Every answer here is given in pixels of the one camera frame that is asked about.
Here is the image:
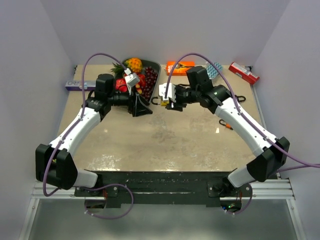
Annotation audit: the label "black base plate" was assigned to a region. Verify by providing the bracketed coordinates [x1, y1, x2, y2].
[74, 171, 253, 208]

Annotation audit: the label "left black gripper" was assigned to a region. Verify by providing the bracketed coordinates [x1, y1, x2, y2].
[108, 84, 153, 117]

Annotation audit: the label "purple toothpaste box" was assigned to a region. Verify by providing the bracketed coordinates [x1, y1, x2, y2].
[65, 80, 96, 92]

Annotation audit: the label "dark grey fruit tray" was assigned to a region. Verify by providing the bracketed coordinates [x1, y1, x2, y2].
[111, 57, 161, 102]

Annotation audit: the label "aluminium frame rail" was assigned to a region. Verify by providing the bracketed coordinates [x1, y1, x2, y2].
[19, 179, 306, 240]

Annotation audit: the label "red box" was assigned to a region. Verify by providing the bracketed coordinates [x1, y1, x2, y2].
[228, 62, 260, 85]

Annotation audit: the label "blue patterned sponge pack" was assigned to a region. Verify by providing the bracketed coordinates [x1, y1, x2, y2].
[205, 62, 223, 80]

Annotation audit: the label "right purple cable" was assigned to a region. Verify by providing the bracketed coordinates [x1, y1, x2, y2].
[163, 52, 320, 215]

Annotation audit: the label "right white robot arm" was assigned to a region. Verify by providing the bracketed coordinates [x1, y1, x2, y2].
[158, 66, 290, 197]

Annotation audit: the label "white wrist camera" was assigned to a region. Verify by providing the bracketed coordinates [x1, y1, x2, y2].
[158, 83, 176, 103]
[124, 68, 140, 88]

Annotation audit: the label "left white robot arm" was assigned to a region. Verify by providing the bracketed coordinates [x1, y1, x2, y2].
[35, 73, 152, 196]

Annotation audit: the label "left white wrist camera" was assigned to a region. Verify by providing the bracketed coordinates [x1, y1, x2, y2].
[124, 68, 140, 88]

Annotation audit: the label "orange padlock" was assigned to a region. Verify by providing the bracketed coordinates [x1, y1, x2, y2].
[218, 119, 233, 130]

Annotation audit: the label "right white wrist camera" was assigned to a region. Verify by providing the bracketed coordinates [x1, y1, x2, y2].
[158, 83, 176, 103]

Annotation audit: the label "toy pineapple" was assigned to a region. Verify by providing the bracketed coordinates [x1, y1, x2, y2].
[111, 57, 143, 75]

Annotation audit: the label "purple grape bunch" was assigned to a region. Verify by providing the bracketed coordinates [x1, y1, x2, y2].
[141, 66, 159, 101]

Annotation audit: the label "yellow padlock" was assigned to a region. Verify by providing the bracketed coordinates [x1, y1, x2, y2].
[150, 96, 170, 107]

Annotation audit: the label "small red cherries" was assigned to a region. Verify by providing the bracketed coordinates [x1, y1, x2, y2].
[135, 73, 146, 95]

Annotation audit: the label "orange razor box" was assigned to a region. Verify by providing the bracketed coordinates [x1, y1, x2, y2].
[165, 61, 195, 76]

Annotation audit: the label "black padlock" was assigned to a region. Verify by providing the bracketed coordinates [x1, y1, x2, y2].
[235, 95, 247, 103]

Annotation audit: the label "red apple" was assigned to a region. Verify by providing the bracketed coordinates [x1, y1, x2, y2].
[115, 78, 128, 93]

